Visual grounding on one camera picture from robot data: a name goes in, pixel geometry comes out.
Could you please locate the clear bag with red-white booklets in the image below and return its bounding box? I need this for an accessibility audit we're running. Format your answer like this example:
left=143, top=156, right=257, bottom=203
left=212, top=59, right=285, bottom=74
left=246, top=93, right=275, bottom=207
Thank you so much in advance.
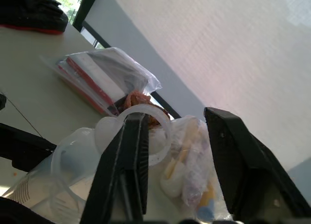
left=40, top=47, right=163, bottom=116

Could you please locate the clear bag with yellow-white items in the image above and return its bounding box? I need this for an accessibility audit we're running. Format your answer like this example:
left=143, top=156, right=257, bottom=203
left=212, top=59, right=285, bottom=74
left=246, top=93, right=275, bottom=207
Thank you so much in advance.
left=159, top=115, right=230, bottom=222

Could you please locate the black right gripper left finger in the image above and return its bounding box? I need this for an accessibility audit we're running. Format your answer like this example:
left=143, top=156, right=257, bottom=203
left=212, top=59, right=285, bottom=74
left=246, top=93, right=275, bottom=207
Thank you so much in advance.
left=80, top=112, right=150, bottom=224

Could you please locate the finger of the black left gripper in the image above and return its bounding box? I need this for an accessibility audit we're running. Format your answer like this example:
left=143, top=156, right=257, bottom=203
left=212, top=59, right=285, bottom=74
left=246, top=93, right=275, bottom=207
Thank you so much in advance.
left=0, top=123, right=57, bottom=173
left=0, top=196, right=54, bottom=224

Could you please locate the orange-brown crumpled mesh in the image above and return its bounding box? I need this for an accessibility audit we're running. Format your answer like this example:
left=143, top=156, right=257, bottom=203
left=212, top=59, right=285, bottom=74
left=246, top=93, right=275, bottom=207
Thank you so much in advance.
left=124, top=89, right=171, bottom=130

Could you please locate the black bag with red trim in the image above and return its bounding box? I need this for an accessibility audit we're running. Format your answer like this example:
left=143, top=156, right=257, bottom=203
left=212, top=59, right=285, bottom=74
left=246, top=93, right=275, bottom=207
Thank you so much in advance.
left=0, top=0, right=69, bottom=35

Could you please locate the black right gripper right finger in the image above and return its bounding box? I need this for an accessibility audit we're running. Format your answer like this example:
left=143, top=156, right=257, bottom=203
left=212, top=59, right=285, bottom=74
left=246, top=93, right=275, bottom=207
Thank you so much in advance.
left=203, top=106, right=311, bottom=224

